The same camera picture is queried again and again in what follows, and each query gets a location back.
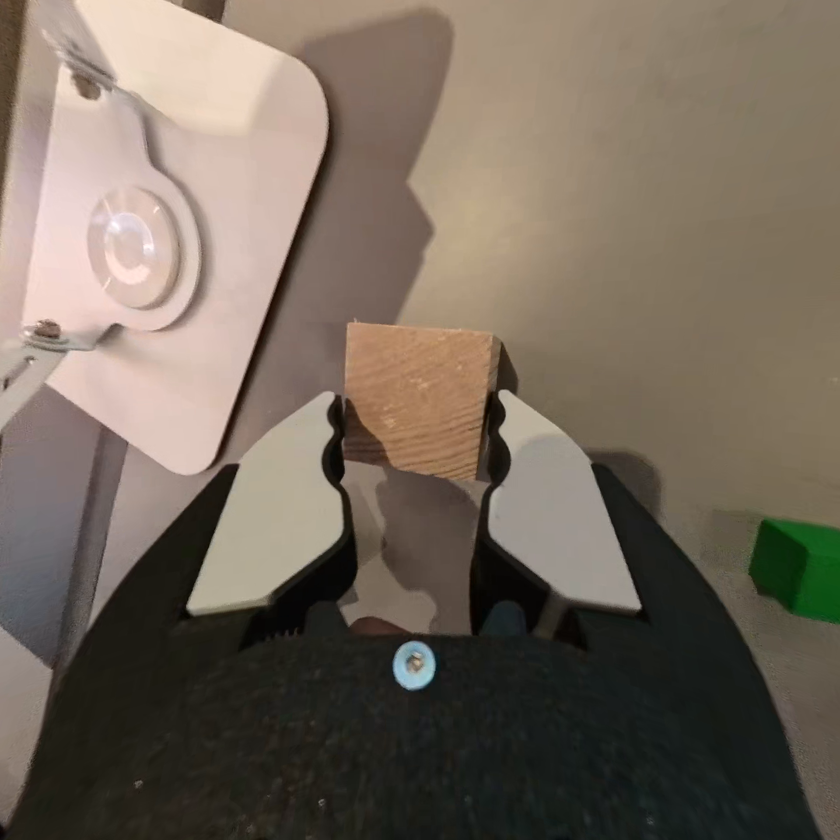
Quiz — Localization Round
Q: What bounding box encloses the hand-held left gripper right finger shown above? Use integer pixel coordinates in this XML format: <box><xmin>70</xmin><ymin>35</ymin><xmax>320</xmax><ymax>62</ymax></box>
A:
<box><xmin>471</xmin><ymin>390</ymin><xmax>643</xmax><ymax>637</ymax></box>

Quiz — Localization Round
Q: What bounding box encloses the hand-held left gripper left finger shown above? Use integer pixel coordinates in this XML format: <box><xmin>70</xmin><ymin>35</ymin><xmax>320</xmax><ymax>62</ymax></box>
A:
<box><xmin>185</xmin><ymin>392</ymin><xmax>358</xmax><ymax>634</ymax></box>

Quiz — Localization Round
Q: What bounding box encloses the medium plain wooden cube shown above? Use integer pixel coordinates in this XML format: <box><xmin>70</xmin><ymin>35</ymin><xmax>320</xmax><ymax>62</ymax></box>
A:
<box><xmin>343</xmin><ymin>322</ymin><xmax>503</xmax><ymax>483</ymax></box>

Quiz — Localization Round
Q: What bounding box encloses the green wooden cube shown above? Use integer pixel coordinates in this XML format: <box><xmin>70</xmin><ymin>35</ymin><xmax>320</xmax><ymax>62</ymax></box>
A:
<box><xmin>749</xmin><ymin>518</ymin><xmax>840</xmax><ymax>623</ymax></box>

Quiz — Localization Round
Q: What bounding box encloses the white document stand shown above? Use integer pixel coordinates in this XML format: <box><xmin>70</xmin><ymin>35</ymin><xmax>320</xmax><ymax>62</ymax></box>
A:
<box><xmin>0</xmin><ymin>0</ymin><xmax>329</xmax><ymax>475</ymax></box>

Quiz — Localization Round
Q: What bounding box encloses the grey desk cable cover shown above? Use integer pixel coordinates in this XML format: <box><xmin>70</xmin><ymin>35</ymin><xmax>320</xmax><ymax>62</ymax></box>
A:
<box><xmin>0</xmin><ymin>0</ymin><xmax>129</xmax><ymax>670</ymax></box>

